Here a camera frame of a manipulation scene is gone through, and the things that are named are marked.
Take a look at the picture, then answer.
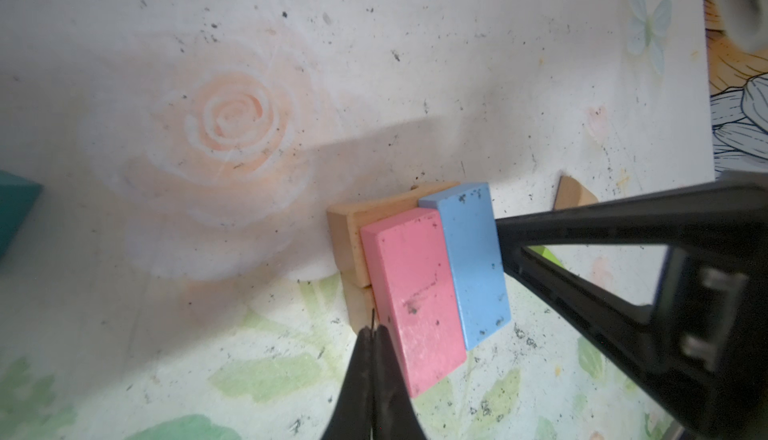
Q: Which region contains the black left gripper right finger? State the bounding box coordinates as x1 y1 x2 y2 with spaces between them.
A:
374 325 427 440

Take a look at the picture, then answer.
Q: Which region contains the natural wood rectangular block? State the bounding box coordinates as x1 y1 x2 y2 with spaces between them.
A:
340 270 376 334

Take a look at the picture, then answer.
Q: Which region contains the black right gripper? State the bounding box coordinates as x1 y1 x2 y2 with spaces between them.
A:
496 171 767 439

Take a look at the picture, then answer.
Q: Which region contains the light blue wood block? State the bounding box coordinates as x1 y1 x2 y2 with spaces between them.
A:
418 183 511 351

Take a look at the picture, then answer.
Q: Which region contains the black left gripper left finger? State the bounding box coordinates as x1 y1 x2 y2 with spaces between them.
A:
322 311 375 440

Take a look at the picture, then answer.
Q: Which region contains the pink wood block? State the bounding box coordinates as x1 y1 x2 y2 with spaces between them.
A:
360 208 467 398

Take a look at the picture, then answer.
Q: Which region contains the natural wood arch block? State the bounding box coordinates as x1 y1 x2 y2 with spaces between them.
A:
326 182 459 289

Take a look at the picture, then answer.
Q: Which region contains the teal wood cube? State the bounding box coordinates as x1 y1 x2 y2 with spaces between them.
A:
0 171 43 257

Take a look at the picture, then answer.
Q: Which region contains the green wood block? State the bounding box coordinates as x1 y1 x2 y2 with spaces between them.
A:
531 246 564 268

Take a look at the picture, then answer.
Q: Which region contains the quarter round wood block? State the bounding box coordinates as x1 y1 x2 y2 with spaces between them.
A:
553 175 598 211

